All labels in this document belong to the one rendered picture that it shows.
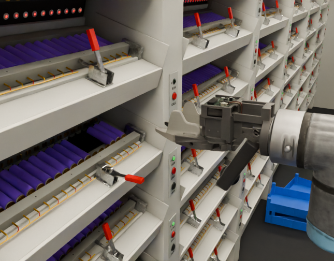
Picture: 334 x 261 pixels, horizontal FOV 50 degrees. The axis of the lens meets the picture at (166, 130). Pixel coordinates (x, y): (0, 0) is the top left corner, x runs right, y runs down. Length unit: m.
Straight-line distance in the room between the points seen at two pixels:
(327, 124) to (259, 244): 1.55
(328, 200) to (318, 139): 0.10
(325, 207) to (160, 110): 0.39
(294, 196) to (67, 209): 1.87
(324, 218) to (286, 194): 1.74
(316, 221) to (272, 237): 1.51
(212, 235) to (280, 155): 0.94
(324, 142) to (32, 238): 0.45
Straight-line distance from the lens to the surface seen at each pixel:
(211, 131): 0.62
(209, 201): 1.34
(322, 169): 0.60
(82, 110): 0.58
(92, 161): 0.70
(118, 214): 0.87
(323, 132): 0.57
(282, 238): 2.15
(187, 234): 1.18
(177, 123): 0.65
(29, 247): 0.58
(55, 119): 0.53
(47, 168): 0.68
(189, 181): 1.08
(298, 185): 2.67
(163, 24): 0.76
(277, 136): 0.58
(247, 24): 1.42
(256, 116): 0.60
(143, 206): 0.91
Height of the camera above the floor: 1.28
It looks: 22 degrees down
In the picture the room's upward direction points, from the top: straight up
